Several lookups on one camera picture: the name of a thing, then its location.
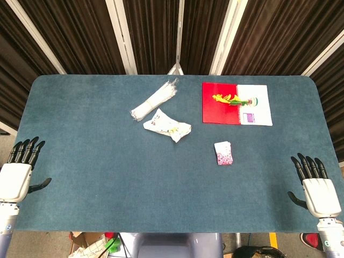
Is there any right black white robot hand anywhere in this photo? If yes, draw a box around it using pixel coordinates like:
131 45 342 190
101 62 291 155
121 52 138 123
287 153 343 219

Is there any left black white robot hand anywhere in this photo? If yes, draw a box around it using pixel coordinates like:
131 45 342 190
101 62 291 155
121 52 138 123
0 136 52 203

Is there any small pink patterned packet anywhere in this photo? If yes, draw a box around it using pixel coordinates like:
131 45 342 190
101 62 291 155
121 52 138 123
213 140 234 166

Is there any red and black object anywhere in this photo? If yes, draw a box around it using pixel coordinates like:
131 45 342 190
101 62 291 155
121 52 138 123
299 232 323 251

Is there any blue felt table mat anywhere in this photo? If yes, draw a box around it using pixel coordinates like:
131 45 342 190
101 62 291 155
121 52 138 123
12 74 340 234

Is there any cardboard box with paper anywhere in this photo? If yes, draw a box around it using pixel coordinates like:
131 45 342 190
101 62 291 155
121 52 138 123
68 231 110 258

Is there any green plastic object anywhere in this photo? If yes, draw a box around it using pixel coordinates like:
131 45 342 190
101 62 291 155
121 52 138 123
105 237 121 254

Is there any red and white notebook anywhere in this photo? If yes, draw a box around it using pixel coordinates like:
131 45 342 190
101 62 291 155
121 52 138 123
202 82 274 127

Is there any grey robot torso base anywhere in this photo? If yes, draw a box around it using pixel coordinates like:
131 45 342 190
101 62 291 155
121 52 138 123
119 232 224 258

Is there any bundle of wrapped white straws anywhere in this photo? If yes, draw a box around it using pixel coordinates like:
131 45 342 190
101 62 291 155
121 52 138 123
130 77 179 122

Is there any crumpled white plastic bag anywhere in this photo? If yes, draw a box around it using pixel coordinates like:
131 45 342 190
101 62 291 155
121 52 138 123
142 107 192 144

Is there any thin grey pole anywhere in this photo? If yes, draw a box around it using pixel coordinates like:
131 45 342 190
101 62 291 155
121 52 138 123
166 0 187 75

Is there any white frame post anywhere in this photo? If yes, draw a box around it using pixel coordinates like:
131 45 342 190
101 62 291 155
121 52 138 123
209 0 248 76
105 0 138 75
4 0 67 75
301 34 344 77

